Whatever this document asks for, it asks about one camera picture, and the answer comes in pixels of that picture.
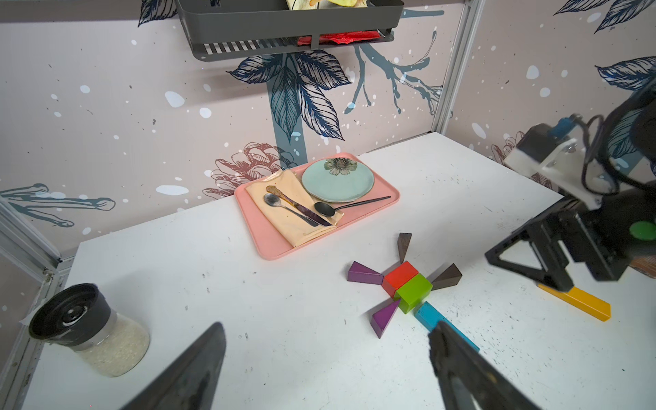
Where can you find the glass shaker black lid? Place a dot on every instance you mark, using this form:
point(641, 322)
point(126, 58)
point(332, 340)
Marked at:
point(80, 319)

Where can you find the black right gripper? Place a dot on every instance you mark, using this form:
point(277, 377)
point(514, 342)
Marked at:
point(606, 239)

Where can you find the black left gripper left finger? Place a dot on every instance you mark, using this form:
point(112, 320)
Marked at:
point(190, 382)

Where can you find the yellow rectangular block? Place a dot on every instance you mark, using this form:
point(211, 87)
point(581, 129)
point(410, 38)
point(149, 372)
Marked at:
point(583, 301)

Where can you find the green rectangular block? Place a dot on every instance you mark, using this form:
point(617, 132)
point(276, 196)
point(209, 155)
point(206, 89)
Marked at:
point(413, 293)

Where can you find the black wire wall basket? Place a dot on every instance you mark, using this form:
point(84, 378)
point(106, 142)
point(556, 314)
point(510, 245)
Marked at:
point(225, 30)

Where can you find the iridescent gold purple knife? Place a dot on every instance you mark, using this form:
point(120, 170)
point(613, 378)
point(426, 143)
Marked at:
point(304, 210)

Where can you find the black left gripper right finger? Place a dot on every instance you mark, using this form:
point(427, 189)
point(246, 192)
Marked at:
point(466, 379)

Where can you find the purple wedge block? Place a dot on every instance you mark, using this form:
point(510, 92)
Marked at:
point(360, 273)
point(382, 317)

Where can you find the dark brown wedge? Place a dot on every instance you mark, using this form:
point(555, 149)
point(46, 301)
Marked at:
point(403, 243)
point(450, 277)

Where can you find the black spoon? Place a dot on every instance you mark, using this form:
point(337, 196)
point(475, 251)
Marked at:
point(329, 211)

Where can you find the teal rectangular block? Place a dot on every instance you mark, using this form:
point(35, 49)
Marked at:
point(430, 318)

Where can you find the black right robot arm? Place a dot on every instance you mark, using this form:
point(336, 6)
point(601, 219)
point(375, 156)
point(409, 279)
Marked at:
point(634, 119)

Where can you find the mint green flower plate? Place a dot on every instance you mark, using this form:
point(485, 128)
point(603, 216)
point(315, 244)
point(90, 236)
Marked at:
point(338, 180)

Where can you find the beige cloth napkin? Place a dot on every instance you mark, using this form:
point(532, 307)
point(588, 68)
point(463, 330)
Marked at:
point(286, 219)

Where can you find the red rectangular block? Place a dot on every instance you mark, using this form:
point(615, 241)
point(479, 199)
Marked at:
point(398, 277)

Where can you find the pink serving tray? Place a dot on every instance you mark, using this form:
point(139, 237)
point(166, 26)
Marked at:
point(271, 245)

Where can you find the Chuba cassava chips bag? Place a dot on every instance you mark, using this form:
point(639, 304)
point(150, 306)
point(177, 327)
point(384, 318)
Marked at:
point(337, 19)

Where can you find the silver spoon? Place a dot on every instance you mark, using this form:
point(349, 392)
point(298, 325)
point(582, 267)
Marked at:
point(275, 202)

